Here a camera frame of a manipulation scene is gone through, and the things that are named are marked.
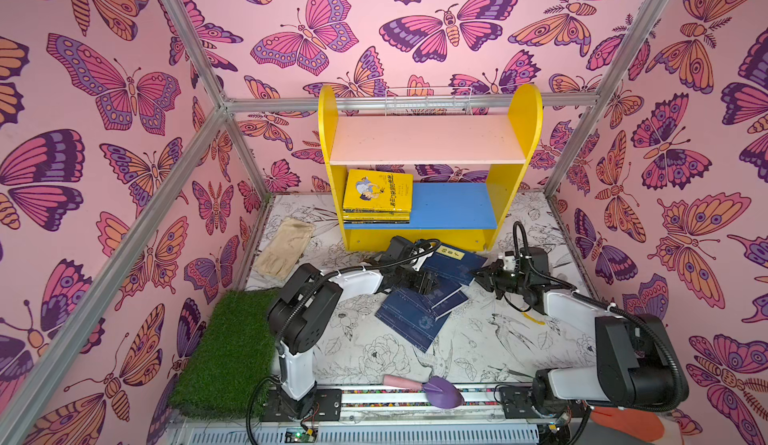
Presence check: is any yellow pink blue bookshelf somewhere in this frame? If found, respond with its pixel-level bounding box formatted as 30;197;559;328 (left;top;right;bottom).
317;85;543;252

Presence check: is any white wire basket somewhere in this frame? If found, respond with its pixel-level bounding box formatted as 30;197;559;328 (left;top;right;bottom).
383;86;475;116

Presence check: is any yellow cartoon book bottom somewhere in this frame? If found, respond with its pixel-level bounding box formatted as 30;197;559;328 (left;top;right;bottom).
342;169;414;213

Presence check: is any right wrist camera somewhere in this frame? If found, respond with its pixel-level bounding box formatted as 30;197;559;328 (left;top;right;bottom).
500;251;520;275

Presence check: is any navy blue book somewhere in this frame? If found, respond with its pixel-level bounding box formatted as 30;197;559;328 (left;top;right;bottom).
418;277;469;319
375;289;449;353
423;244;487;286

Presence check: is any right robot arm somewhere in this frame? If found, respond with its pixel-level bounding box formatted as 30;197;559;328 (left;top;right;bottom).
472;222;689;443

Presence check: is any green artificial grass mat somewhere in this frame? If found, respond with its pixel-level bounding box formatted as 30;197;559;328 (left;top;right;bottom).
169;288;279;421

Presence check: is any purple pink trowel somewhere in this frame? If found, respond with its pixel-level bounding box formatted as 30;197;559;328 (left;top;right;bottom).
383;375;465;409

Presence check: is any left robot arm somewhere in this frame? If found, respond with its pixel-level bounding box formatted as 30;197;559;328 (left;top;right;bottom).
245;236;442;444

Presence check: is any orange rubber glove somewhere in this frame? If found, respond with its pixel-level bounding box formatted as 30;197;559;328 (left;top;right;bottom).
591;407;666;443

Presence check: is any green circuit board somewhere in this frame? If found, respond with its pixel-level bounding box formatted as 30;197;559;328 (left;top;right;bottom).
283;428;317;444

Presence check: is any aluminium mounting rail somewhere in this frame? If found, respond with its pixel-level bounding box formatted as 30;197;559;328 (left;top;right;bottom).
263;381;667;425

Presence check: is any white slotted cable duct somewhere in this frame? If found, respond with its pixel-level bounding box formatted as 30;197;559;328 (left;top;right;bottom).
181;423;540;444

